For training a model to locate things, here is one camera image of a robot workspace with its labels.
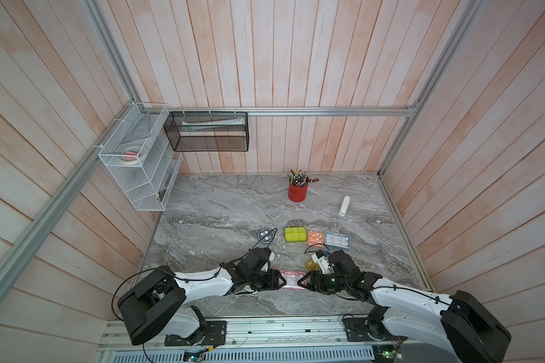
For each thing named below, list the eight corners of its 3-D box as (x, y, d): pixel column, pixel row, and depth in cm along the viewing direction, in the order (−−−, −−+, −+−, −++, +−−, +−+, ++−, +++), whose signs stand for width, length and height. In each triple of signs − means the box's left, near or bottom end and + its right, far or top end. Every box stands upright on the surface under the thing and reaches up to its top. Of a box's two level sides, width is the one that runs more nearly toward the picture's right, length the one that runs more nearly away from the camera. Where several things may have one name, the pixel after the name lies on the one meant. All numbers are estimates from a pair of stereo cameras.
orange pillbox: (307, 245, 97) (307, 242, 95) (307, 233, 100) (308, 230, 99) (322, 247, 96) (323, 245, 94) (322, 235, 100) (323, 232, 98)
